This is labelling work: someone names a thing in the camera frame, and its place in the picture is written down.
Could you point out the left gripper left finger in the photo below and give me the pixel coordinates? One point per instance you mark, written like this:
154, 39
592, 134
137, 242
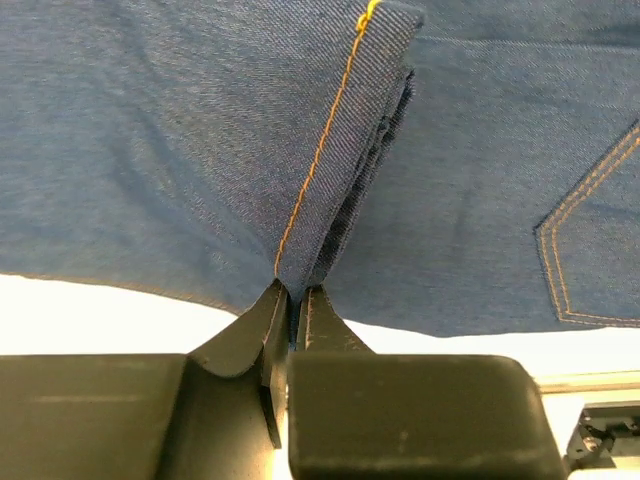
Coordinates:
107, 383

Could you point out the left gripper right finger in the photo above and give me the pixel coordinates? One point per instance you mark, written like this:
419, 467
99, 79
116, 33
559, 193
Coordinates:
356, 414

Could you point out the dark blue denim trousers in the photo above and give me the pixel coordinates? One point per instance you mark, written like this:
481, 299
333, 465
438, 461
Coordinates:
451, 168

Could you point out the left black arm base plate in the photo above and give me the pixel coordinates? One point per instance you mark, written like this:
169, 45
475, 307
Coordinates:
606, 436

